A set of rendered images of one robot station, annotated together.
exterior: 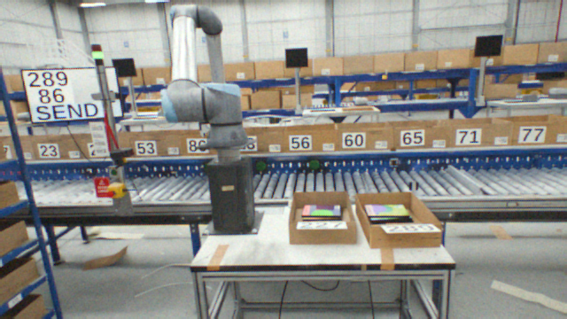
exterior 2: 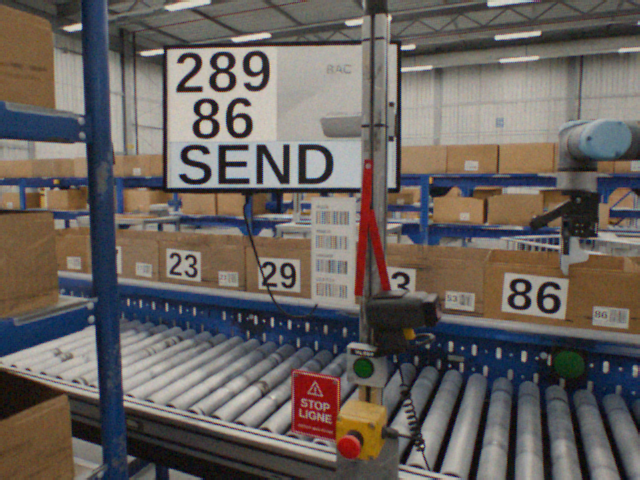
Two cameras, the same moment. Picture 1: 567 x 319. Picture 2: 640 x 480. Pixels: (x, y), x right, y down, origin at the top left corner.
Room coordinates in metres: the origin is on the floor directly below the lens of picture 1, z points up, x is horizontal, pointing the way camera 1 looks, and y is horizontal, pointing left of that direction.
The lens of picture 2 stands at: (1.14, 0.84, 1.27)
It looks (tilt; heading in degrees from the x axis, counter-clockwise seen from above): 6 degrees down; 18
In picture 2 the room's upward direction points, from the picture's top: straight up
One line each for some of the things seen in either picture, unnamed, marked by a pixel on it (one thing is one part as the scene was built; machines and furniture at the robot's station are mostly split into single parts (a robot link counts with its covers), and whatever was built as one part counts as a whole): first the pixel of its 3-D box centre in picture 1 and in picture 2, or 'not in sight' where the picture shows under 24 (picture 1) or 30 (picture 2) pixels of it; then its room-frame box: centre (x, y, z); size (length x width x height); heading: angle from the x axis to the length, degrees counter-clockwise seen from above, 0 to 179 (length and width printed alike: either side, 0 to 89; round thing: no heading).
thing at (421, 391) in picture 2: (149, 190); (411, 411); (2.24, 0.96, 0.72); 0.52 x 0.05 x 0.05; 174
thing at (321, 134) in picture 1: (310, 138); not in sight; (2.57, -0.20, 0.96); 0.39 x 0.29 x 0.17; 84
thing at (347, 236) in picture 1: (321, 214); not in sight; (1.49, -0.15, 0.80); 0.38 x 0.28 x 0.10; 174
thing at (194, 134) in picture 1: (212, 142); (556, 287); (2.65, 0.59, 0.96); 0.39 x 0.29 x 0.17; 84
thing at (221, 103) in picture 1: (222, 102); not in sight; (1.56, 0.28, 1.35); 0.17 x 0.15 x 0.18; 99
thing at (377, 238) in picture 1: (392, 217); not in sight; (1.42, -0.47, 0.80); 0.38 x 0.28 x 0.10; 177
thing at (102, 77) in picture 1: (113, 144); (372, 274); (1.96, 1.00, 1.11); 0.12 x 0.05 x 0.88; 84
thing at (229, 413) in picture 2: (95, 191); (269, 383); (2.28, 1.34, 0.72); 0.52 x 0.05 x 0.05; 174
